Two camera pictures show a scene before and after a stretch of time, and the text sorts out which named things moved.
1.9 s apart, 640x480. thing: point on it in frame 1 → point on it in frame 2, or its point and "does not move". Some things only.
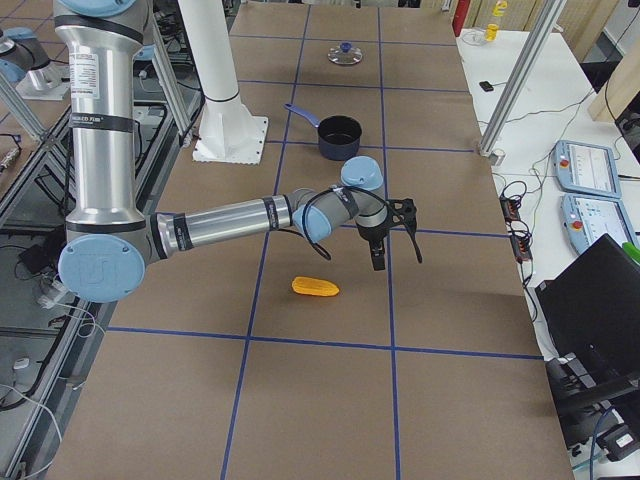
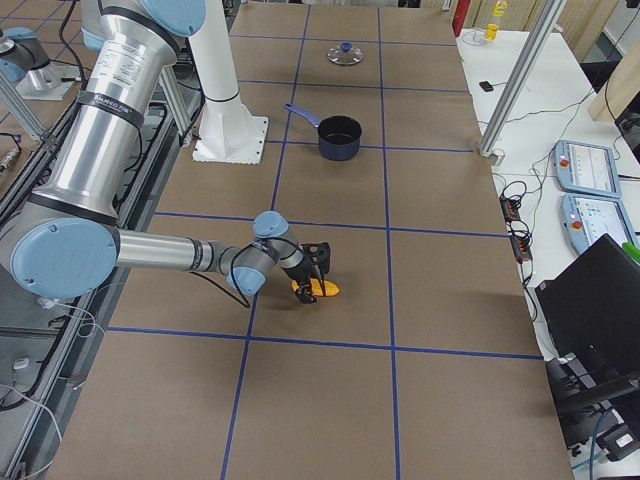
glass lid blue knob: (345, 54) does not move
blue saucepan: (339, 136) does not move
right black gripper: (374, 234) → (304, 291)
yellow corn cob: (314, 286) does not move
